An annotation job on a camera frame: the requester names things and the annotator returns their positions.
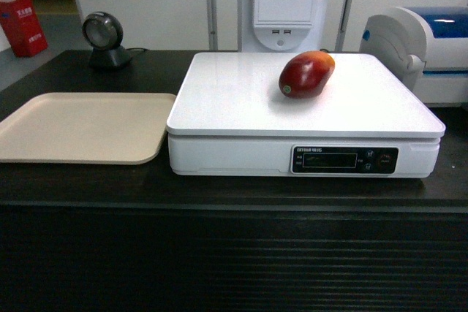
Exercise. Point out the white receipt printer kiosk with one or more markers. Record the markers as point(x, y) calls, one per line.
point(289, 26)

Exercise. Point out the white blue label printer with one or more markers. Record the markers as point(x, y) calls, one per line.
point(425, 47)

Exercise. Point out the white checkout scale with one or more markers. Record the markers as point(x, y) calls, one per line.
point(230, 118)

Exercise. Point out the red fire extinguisher box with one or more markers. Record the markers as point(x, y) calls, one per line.
point(21, 26)

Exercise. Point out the black checkout counter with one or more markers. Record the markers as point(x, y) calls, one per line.
point(141, 238)

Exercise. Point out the dark red mango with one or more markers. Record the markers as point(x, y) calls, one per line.
point(305, 75)

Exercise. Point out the beige plastic tray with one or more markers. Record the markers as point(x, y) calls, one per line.
point(86, 128)

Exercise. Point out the black barcode scanner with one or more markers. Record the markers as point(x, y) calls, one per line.
point(104, 33)

